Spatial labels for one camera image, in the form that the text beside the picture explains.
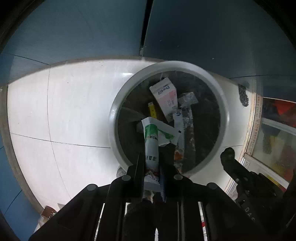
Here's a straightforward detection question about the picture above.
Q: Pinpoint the black scrubber ball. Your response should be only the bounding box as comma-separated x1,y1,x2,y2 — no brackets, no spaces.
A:
238,84,249,107

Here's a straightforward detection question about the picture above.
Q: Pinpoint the yellow snack wrapper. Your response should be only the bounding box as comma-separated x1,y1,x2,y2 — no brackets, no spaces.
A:
148,102,158,119

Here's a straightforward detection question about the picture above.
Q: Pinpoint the blue cabinet door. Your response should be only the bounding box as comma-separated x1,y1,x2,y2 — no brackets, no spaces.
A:
1,1,147,84

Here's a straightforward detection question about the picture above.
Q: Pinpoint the glass sliding door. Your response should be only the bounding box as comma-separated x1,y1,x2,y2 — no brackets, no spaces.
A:
243,94,295,191

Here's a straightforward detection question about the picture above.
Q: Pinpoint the pink white carton box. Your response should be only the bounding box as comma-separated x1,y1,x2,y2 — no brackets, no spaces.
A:
149,77,178,123

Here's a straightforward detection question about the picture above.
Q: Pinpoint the silver foil wrapper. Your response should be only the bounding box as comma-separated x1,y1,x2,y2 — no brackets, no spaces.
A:
178,92,198,108

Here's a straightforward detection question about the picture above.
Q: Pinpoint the white round trash bin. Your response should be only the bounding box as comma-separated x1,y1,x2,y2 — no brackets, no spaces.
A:
109,61,229,176

